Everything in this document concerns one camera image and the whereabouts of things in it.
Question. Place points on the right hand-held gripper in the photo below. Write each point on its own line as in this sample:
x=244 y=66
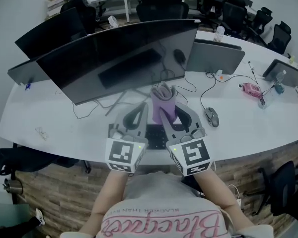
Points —
x=191 y=155

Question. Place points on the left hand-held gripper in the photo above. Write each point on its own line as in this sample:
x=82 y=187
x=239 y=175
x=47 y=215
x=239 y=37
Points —
x=121 y=152

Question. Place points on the purple cloth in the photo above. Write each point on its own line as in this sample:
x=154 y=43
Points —
x=162 y=98

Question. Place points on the person's left forearm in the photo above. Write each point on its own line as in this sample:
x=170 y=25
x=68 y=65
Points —
x=109 y=195

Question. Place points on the person's right forearm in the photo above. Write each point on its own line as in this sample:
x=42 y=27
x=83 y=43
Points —
x=221 y=197

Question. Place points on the gray gaming mouse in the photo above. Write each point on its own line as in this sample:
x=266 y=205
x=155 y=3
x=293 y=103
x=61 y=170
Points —
x=211 y=116

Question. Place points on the large curved black monitor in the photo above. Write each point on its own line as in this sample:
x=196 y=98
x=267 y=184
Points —
x=101 y=58

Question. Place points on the person's light printed t-shirt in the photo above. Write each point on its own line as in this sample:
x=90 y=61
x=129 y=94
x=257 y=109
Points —
x=161 y=195

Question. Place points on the pink device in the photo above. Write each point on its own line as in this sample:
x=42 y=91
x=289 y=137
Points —
x=252 y=90

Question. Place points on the clear bottle with dark label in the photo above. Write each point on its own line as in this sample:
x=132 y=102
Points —
x=263 y=102

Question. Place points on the clear crumpled wrapper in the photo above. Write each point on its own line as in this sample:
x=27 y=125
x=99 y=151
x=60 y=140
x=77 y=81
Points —
x=42 y=133

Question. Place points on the white power adapter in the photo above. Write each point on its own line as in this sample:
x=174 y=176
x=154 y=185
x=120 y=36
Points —
x=239 y=202

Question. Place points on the clear jar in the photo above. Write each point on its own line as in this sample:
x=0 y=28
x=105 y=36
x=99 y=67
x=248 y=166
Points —
x=219 y=35

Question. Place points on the small white desk fan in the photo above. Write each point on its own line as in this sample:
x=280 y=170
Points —
x=113 y=22

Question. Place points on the small teal device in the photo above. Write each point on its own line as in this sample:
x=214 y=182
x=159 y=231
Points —
x=279 y=89

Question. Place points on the clear plastic bottle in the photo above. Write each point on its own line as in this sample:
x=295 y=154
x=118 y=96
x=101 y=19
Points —
x=280 y=78

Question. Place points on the small blue object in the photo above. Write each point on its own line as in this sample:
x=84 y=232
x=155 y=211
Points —
x=27 y=86

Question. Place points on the flat black monitor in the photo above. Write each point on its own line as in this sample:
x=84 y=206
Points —
x=52 y=33

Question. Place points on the group of black office chairs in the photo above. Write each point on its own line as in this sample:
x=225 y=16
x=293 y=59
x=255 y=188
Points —
x=161 y=6

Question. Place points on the shiny metal cylinder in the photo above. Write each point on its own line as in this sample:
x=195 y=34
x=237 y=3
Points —
x=13 y=186

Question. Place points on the flat white box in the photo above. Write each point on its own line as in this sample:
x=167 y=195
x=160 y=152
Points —
x=55 y=7

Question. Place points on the frosted glass panel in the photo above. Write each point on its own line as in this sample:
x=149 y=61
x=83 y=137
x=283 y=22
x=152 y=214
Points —
x=7 y=214

